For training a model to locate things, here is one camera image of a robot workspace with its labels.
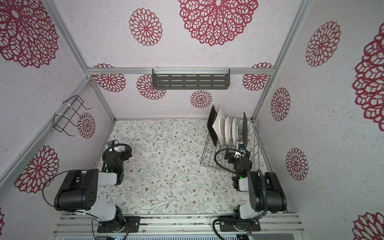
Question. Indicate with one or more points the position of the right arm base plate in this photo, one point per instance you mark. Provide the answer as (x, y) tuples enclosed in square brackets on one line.
[(229, 224)]

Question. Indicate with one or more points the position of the wire dish rack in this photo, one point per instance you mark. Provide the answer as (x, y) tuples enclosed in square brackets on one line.
[(213, 157)]

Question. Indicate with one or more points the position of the white round plate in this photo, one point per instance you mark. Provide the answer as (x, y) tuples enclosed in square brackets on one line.
[(228, 131)]

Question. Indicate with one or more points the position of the black wire wall basket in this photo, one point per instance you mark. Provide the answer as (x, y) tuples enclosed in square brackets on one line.
[(71, 109)]

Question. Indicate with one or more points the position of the aluminium mounting rail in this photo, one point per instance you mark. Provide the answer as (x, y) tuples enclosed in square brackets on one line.
[(196, 224)]

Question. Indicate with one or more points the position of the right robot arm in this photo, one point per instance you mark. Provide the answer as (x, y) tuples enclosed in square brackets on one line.
[(266, 194)]

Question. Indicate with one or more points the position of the black square floral plate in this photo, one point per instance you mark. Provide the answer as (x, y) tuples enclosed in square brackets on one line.
[(211, 120)]

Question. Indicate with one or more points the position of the grey wall shelf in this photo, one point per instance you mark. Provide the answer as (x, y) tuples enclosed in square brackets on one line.
[(191, 79)]

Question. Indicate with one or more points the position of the white square plate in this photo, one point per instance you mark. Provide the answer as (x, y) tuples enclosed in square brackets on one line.
[(219, 126)]

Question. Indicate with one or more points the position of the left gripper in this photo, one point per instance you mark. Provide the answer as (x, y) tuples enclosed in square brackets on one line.
[(112, 159)]

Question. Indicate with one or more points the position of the black square plate yellow rim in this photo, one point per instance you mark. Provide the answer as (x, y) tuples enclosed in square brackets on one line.
[(245, 129)]

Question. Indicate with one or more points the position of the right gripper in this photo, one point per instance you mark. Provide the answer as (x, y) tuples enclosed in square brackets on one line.
[(244, 163)]

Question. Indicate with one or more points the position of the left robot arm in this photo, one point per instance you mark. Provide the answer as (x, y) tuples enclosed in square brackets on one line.
[(78, 192)]

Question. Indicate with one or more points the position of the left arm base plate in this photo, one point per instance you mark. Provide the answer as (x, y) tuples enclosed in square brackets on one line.
[(128, 224)]

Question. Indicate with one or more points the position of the round plate red rim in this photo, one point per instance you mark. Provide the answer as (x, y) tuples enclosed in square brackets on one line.
[(235, 130)]

